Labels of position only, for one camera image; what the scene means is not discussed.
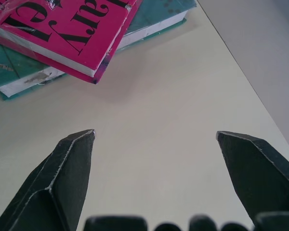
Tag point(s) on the teal hardcover book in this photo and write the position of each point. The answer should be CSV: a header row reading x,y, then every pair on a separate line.
x,y
156,21

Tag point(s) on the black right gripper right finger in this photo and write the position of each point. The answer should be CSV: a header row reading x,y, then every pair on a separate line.
x,y
257,178

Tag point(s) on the pink hardcover book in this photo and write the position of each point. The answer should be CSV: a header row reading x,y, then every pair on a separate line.
x,y
69,29

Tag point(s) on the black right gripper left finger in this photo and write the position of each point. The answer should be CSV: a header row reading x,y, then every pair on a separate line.
x,y
62,183

